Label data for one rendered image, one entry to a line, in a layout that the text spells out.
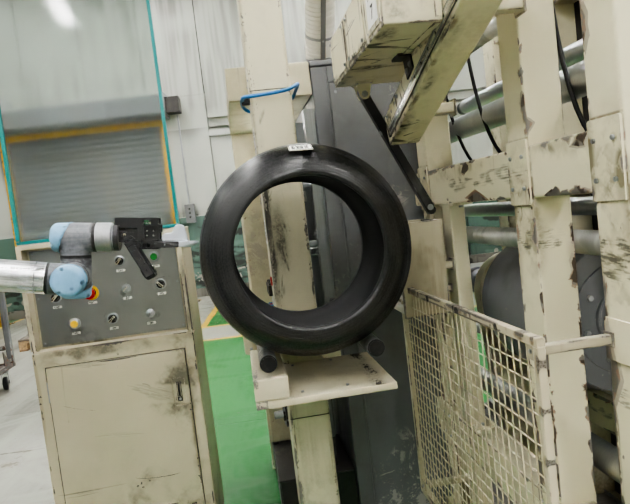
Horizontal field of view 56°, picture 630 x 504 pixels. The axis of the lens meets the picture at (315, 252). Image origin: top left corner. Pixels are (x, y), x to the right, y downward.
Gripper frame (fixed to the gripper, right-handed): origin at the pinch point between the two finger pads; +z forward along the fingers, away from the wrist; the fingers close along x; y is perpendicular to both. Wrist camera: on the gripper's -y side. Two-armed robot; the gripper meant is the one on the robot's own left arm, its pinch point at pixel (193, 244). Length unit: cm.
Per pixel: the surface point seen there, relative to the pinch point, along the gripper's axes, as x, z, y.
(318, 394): -11, 32, -38
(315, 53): 80, 43, 73
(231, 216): -11.6, 10.0, 7.4
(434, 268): 19, 72, -9
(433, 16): -36, 53, 50
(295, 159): -11.3, 25.9, 21.6
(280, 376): -11.1, 22.0, -33.0
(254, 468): 139, 20, -120
